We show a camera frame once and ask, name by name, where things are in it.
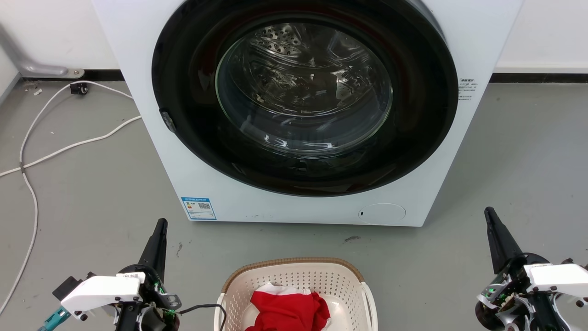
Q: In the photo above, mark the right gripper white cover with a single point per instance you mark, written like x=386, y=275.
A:
x=558, y=276

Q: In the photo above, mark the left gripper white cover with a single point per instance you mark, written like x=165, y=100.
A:
x=103, y=290

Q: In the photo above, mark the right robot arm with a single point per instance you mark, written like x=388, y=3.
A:
x=528, y=317

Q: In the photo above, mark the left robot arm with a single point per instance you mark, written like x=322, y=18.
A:
x=138, y=322

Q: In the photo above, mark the cream perforated laundry basket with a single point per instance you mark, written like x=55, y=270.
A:
x=294, y=280

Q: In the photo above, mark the blue energy label sticker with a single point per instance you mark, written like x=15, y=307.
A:
x=199, y=208

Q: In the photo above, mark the round white filter cover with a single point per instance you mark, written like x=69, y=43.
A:
x=381, y=214

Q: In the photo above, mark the white garment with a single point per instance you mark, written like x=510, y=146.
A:
x=280, y=289

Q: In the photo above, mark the white front-load washing machine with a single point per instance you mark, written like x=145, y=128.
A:
x=294, y=209

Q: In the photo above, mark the red garment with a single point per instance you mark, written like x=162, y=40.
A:
x=289, y=312

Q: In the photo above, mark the small text label sticker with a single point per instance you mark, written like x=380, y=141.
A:
x=466, y=89

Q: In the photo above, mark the round black washer door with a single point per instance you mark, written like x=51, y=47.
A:
x=193, y=92

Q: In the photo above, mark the small black floor caster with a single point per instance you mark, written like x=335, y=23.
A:
x=79, y=88

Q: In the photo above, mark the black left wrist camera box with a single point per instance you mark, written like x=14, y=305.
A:
x=68, y=287

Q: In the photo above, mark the grey wall pipe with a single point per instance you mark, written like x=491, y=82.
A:
x=32, y=68

